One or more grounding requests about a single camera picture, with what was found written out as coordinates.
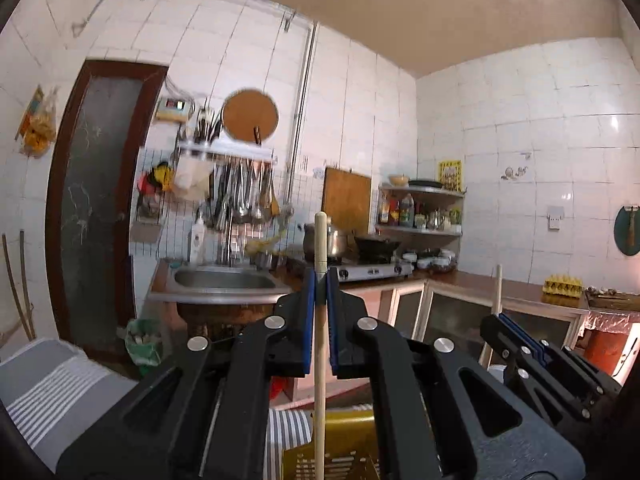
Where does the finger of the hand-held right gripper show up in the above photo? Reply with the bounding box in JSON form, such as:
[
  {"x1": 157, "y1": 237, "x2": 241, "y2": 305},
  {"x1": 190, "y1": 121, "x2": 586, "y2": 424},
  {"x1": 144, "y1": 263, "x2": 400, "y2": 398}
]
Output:
[
  {"x1": 480, "y1": 314, "x2": 592, "y2": 429},
  {"x1": 500, "y1": 312, "x2": 624, "y2": 409}
]

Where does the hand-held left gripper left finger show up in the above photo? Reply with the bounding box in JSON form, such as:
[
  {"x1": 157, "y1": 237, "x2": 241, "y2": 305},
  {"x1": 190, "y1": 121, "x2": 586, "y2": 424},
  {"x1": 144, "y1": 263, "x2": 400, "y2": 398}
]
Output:
[{"x1": 55, "y1": 271, "x2": 317, "y2": 480}]

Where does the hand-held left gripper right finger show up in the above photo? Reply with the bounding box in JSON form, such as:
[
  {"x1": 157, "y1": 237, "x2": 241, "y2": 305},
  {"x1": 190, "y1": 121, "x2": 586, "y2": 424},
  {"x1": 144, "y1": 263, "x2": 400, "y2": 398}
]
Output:
[{"x1": 326, "y1": 270, "x2": 586, "y2": 480}]

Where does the single light wooden chopstick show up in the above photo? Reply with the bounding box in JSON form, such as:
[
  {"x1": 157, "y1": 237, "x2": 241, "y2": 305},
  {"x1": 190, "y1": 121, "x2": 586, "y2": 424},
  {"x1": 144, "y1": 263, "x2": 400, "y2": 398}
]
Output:
[
  {"x1": 479, "y1": 264, "x2": 503, "y2": 367},
  {"x1": 312, "y1": 211, "x2": 328, "y2": 480}
]

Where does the yellow perforated utensil holder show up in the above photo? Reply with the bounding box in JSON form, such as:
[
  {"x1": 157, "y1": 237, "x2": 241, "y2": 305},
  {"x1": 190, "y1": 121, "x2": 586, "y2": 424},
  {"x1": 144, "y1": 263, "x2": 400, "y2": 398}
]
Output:
[{"x1": 281, "y1": 406, "x2": 382, "y2": 480}]

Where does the row of hanging steel utensils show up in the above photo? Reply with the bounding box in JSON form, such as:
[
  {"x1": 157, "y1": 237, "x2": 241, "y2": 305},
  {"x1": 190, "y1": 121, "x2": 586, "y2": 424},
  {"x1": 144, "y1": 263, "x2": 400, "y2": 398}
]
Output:
[{"x1": 212, "y1": 157, "x2": 293, "y2": 233}]

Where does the red bin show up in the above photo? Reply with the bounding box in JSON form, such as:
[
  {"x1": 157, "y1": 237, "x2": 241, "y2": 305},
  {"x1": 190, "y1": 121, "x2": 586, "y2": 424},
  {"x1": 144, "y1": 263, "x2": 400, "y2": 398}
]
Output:
[{"x1": 582, "y1": 327, "x2": 640, "y2": 376}]

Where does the steel gas stove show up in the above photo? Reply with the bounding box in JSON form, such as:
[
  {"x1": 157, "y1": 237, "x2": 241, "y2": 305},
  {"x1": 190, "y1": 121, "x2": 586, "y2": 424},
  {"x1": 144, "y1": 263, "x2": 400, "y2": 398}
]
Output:
[{"x1": 327, "y1": 257, "x2": 415, "y2": 283}]

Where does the steel cooking pot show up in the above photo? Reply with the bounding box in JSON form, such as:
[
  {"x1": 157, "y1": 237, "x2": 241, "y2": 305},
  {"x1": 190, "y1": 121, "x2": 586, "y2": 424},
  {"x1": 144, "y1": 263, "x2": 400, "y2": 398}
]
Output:
[{"x1": 301, "y1": 222, "x2": 351, "y2": 260}]

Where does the wooden board on counter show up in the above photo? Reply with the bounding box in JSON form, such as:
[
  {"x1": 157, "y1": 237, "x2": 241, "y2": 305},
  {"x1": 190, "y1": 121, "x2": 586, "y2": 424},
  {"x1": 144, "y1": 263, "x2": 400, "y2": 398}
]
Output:
[{"x1": 585, "y1": 286, "x2": 640, "y2": 312}]

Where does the black wok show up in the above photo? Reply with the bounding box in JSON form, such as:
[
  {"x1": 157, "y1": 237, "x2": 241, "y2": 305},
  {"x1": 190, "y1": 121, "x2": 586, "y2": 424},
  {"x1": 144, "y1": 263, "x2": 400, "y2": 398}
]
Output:
[{"x1": 352, "y1": 234, "x2": 403, "y2": 260}]

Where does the yellow egg carton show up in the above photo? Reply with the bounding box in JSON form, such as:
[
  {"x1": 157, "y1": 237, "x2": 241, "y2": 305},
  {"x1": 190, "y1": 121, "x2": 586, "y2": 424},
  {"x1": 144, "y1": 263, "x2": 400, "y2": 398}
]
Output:
[{"x1": 542, "y1": 274, "x2": 585, "y2": 296}]

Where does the steel kitchen sink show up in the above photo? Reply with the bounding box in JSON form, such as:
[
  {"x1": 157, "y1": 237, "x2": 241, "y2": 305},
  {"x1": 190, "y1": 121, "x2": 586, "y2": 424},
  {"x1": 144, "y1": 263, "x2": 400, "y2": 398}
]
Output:
[{"x1": 147, "y1": 259, "x2": 293, "y2": 306}]

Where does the kitchen counter cabinet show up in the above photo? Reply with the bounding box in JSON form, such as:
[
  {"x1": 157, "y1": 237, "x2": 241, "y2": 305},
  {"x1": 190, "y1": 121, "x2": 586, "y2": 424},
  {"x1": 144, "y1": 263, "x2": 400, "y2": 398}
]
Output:
[{"x1": 280, "y1": 270, "x2": 591, "y2": 403}]

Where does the steel faucet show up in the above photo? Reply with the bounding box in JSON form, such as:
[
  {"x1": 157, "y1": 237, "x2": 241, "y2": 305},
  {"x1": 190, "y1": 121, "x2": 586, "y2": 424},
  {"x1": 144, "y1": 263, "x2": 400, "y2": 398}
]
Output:
[{"x1": 220, "y1": 215, "x2": 241, "y2": 267}]

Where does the stack of white bowls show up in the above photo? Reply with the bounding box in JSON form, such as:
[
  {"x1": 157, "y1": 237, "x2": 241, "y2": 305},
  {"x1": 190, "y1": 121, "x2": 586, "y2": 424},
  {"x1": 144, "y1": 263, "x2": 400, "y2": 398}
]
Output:
[{"x1": 402, "y1": 247, "x2": 458, "y2": 273}]

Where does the rectangular wooden cutting board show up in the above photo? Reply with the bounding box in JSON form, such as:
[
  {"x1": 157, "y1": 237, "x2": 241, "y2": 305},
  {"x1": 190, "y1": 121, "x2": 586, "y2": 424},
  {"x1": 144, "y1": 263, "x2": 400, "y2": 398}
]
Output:
[{"x1": 321, "y1": 166, "x2": 373, "y2": 235}]

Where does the row of condiment bottles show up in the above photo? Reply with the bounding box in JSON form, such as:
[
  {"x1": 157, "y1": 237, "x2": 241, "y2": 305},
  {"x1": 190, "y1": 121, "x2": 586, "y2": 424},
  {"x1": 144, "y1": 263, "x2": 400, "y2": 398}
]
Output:
[{"x1": 378, "y1": 192, "x2": 463, "y2": 231}]

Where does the white soap bottle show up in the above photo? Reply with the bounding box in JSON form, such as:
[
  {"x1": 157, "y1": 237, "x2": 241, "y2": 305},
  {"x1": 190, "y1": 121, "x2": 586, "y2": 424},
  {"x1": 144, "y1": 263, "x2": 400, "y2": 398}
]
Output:
[{"x1": 189, "y1": 210, "x2": 206, "y2": 263}]

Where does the steel corner shelf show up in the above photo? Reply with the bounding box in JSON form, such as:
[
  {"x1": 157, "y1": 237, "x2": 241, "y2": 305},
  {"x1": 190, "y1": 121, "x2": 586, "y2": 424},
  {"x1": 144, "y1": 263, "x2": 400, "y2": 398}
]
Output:
[{"x1": 376, "y1": 184, "x2": 466, "y2": 237}]

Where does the green plastic bag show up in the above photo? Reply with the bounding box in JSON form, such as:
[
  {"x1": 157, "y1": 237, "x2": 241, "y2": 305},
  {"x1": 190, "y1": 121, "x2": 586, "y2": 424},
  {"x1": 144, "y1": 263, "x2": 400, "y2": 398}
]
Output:
[{"x1": 124, "y1": 317, "x2": 163, "y2": 368}]

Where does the white hanging cloth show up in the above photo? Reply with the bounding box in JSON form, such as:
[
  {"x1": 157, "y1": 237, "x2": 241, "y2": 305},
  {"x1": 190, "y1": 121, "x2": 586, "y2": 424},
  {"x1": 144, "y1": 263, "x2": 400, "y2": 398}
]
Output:
[{"x1": 172, "y1": 155, "x2": 213, "y2": 201}]

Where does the yellow black hanging item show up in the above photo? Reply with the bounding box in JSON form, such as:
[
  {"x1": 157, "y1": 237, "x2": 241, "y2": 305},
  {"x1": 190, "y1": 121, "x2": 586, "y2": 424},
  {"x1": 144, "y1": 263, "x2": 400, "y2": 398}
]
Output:
[{"x1": 137, "y1": 161, "x2": 176, "y2": 196}]

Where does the round wooden board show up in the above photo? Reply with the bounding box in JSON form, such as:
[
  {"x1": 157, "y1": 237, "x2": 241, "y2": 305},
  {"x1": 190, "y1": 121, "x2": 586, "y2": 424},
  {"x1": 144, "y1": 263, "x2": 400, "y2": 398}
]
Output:
[{"x1": 221, "y1": 88, "x2": 280, "y2": 142}]

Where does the utensil cup with cutlery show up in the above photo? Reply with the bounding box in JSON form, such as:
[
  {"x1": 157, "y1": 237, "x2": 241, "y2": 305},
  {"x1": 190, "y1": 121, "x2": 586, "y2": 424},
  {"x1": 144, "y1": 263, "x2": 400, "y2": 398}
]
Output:
[{"x1": 192, "y1": 107, "x2": 223, "y2": 143}]

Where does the brown framed glass door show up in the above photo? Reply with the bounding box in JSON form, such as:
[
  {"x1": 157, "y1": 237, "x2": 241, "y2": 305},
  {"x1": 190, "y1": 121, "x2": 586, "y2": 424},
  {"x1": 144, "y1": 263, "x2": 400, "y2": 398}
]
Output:
[{"x1": 45, "y1": 59, "x2": 170, "y2": 356}]

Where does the thin wooden stick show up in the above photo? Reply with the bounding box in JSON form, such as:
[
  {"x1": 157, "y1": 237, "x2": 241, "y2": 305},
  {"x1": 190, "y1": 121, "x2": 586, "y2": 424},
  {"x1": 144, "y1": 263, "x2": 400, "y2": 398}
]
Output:
[
  {"x1": 1, "y1": 232, "x2": 32, "y2": 343},
  {"x1": 19, "y1": 230, "x2": 37, "y2": 338}
]

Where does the hanging yellow plastic bag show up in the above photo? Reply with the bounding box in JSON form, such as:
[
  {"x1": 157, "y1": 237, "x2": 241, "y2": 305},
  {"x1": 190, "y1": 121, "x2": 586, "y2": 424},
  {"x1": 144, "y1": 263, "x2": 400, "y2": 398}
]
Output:
[{"x1": 15, "y1": 85, "x2": 60, "y2": 157}]

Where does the green round wall holder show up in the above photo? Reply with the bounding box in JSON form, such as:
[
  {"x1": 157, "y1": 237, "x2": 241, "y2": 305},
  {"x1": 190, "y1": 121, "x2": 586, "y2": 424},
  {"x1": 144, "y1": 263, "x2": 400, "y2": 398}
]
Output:
[{"x1": 614, "y1": 205, "x2": 640, "y2": 255}]

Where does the steel wall rack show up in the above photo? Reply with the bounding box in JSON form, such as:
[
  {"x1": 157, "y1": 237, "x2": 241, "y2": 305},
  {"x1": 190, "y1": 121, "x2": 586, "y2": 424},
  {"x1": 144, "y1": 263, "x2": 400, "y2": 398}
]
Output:
[{"x1": 176, "y1": 141, "x2": 277, "y2": 163}]

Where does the yellow wall poster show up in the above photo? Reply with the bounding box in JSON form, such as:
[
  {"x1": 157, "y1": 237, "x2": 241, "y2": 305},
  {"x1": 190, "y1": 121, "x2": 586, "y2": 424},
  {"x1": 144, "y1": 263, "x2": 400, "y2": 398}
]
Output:
[{"x1": 438, "y1": 160, "x2": 462, "y2": 192}]

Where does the wire wall basket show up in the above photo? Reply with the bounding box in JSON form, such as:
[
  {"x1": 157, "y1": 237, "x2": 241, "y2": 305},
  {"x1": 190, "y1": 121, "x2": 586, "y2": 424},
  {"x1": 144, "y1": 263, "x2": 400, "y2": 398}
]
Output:
[{"x1": 130, "y1": 195, "x2": 166, "y2": 243}]

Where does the small wall sticker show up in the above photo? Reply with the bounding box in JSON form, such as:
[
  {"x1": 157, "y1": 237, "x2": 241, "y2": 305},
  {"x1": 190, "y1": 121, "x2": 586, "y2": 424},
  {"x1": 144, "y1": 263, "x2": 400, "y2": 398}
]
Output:
[{"x1": 501, "y1": 151, "x2": 532, "y2": 182}]

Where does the grey wall pipe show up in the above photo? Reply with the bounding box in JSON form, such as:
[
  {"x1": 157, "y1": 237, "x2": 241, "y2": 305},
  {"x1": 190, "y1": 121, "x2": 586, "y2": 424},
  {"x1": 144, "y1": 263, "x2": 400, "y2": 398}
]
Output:
[{"x1": 285, "y1": 20, "x2": 321, "y2": 221}]

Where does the beige wall controller box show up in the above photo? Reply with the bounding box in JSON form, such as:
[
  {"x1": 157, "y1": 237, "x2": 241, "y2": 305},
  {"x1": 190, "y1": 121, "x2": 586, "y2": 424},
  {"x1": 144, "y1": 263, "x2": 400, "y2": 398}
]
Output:
[{"x1": 155, "y1": 96, "x2": 195, "y2": 122}]

